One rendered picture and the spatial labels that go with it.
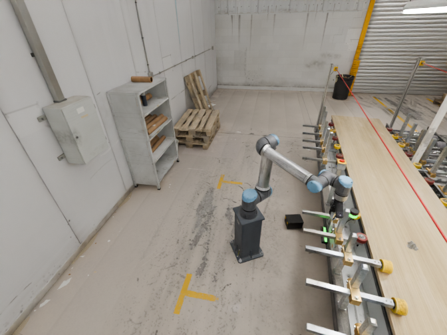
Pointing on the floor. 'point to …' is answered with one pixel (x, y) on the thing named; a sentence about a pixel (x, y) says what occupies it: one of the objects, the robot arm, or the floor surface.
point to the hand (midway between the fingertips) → (332, 219)
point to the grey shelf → (165, 153)
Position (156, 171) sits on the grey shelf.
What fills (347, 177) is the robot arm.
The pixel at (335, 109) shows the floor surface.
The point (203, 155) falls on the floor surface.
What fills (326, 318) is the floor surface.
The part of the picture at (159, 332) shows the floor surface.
